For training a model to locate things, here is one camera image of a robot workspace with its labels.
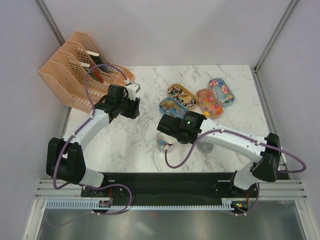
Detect white slotted cable duct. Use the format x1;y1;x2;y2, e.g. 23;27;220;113
45;199;235;211

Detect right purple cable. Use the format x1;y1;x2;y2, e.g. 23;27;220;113
164;128;307;217

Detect tan lollipop tray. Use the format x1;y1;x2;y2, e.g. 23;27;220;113
167;83;199;111

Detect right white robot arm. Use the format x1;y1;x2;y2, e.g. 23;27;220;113
157;111;281;197

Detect grey metal jar lid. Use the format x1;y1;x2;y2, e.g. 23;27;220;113
196;142;214;154

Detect clear glass jar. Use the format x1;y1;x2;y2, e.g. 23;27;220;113
156;132;168;158

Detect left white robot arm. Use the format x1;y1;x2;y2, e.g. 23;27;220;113
46;83;141;197

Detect yellow plastic scoop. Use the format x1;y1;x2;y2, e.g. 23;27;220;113
203;111;210;118

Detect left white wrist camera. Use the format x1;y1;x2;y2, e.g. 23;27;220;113
124;79;141;101

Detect purple cable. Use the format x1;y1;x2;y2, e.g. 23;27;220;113
44;63;133;228
164;128;307;217

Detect books in file rack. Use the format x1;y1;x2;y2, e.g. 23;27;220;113
82;49;110;83

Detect peach file organizer rack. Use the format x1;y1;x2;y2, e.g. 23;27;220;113
38;31;135;113

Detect pink gummy tray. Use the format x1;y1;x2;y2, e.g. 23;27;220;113
196;88;223;120

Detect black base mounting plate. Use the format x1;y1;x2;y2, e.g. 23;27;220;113
80;172;260;209

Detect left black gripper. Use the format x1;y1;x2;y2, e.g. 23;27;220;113
117;92;141;120

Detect light blue star candy tray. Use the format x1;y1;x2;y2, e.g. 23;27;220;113
208;78;236;108

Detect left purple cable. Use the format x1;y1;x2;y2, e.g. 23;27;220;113
44;63;133;228

